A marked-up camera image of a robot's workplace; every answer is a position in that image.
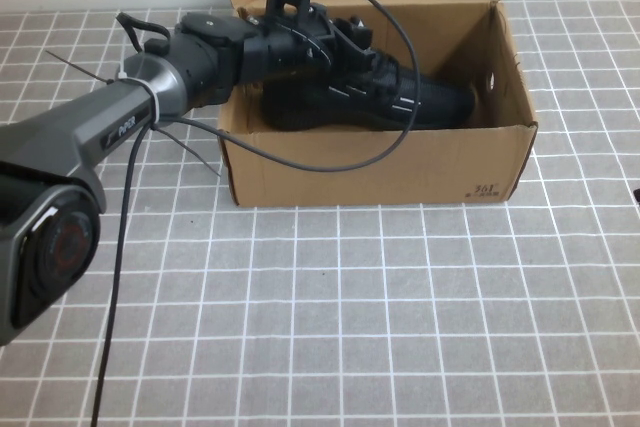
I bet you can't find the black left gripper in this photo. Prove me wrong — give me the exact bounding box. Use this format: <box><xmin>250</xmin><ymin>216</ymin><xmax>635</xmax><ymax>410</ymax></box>
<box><xmin>239</xmin><ymin>4</ymin><xmax>381</xmax><ymax>83</ymax></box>

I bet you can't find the black sneaker shoe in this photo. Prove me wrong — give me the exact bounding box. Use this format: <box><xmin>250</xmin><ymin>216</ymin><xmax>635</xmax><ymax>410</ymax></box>
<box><xmin>259</xmin><ymin>44</ymin><xmax>476</xmax><ymax>132</ymax></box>

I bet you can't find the brown cardboard shoe box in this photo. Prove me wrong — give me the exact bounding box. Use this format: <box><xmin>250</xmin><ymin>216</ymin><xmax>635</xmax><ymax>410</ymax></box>
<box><xmin>218</xmin><ymin>0</ymin><xmax>540</xmax><ymax>208</ymax></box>

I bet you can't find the white zip tie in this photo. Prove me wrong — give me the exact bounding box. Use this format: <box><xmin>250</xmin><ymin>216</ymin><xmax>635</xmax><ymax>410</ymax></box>
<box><xmin>46</xmin><ymin>49</ymin><xmax>222</xmax><ymax>179</ymax></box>

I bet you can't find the grey white-grid tablecloth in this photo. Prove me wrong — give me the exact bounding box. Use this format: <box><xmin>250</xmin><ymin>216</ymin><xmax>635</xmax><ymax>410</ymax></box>
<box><xmin>0</xmin><ymin>0</ymin><xmax>640</xmax><ymax>427</ymax></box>

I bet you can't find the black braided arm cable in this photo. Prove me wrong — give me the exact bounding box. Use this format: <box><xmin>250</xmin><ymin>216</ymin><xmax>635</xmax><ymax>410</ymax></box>
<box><xmin>117</xmin><ymin>11</ymin><xmax>174</xmax><ymax>56</ymax></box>

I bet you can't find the black left camera cable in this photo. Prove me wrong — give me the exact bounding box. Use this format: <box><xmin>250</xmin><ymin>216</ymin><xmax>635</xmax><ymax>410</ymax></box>
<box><xmin>89</xmin><ymin>0</ymin><xmax>421</xmax><ymax>427</ymax></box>

